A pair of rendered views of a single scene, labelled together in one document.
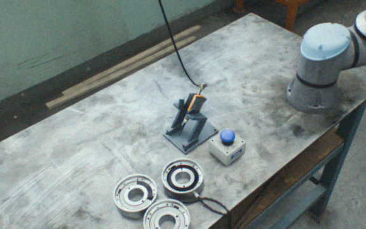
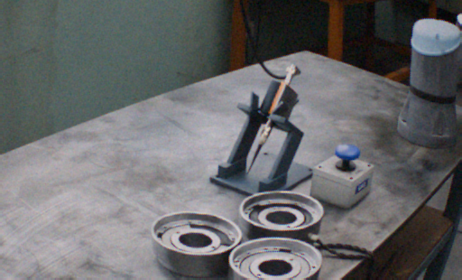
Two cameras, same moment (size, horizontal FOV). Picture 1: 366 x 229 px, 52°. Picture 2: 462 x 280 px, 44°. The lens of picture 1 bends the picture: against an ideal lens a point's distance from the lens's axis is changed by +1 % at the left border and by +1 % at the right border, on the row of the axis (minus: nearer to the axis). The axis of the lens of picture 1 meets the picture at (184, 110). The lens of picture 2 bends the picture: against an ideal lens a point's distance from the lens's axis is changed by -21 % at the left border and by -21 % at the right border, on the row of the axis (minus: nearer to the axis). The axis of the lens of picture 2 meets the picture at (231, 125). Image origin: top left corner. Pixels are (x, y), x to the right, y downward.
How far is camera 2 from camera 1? 47 cm
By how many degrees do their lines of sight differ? 25
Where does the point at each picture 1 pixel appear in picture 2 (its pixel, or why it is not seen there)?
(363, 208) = not seen: outside the picture
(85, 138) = (65, 179)
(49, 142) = (12, 180)
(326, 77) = (448, 85)
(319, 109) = (444, 138)
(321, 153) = (433, 238)
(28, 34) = not seen: outside the picture
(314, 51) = (431, 42)
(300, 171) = (413, 260)
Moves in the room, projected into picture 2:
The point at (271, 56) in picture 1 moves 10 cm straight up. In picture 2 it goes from (360, 94) to (363, 49)
